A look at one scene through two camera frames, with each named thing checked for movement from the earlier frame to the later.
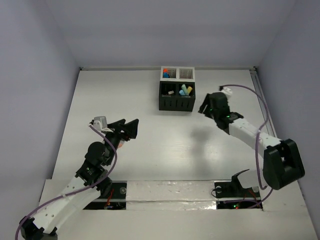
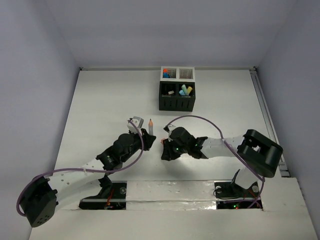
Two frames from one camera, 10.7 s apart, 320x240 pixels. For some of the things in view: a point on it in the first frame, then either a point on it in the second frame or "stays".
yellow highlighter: x=189 y=88 stays
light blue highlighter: x=181 y=92 stays
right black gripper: x=205 y=102 to x=167 y=154
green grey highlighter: x=184 y=87 stays
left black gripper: x=117 y=132 to x=145 y=137
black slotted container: x=170 y=99 stays
